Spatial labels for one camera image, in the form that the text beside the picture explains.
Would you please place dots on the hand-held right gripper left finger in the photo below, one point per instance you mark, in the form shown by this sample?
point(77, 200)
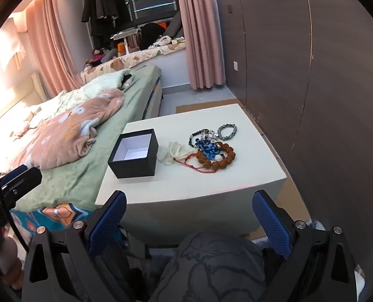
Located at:
point(107, 223)

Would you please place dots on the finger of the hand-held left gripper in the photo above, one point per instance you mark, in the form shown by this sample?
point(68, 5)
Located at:
point(23, 181)

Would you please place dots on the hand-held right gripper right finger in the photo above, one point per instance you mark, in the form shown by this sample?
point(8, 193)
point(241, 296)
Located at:
point(271, 223)

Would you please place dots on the black jewelry box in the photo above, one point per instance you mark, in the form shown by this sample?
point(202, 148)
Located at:
point(133, 170)

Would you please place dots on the person's left hand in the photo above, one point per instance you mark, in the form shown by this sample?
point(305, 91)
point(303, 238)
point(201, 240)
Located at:
point(8, 264)

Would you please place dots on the teal orange patterned cloth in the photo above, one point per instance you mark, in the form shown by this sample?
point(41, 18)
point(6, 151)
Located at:
point(57, 214)

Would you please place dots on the pink duck print blanket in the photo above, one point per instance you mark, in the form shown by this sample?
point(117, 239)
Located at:
point(63, 125)

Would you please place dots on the person's leg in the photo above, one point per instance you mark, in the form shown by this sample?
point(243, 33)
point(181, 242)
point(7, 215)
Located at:
point(211, 267)

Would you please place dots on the white low table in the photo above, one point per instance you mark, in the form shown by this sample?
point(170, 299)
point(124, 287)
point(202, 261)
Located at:
point(205, 188)

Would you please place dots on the green bed sheet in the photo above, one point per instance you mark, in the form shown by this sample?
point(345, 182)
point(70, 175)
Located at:
point(123, 113)

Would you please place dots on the pale green quilt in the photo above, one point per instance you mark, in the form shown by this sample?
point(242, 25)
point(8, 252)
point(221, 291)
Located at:
point(92, 88)

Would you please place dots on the hanging pink towel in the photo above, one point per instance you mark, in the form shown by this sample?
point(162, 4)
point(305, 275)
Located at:
point(10, 44)

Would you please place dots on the pink curtain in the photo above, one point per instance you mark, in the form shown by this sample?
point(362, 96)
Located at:
point(51, 44)
point(199, 37)

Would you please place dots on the brown wardrobe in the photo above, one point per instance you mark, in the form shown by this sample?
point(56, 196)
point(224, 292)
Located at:
point(299, 69)

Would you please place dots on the floral window seat cushion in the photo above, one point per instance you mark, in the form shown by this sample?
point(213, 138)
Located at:
point(133, 59)

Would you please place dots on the orange box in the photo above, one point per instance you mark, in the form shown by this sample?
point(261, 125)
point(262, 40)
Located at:
point(121, 47)

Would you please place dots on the small white rack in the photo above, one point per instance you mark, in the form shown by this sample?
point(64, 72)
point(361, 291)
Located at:
point(125, 36)

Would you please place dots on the hanging dark coats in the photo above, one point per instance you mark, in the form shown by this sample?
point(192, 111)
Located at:
point(100, 6)

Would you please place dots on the black bag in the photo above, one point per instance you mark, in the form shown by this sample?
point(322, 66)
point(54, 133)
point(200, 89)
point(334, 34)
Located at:
point(152, 34)

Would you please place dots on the grey pillow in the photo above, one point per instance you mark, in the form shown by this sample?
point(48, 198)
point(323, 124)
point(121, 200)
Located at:
point(174, 26)

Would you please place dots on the window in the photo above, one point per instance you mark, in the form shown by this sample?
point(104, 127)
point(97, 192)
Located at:
point(152, 0)

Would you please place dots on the white wall socket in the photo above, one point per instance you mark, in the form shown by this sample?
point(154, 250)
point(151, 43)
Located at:
point(235, 65)

